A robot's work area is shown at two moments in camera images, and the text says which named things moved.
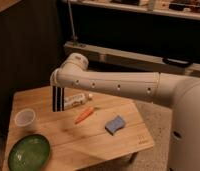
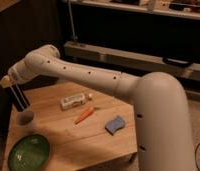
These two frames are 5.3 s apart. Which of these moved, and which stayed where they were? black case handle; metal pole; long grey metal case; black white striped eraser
Moved: black white striped eraser
Stayed: long grey metal case; metal pole; black case handle
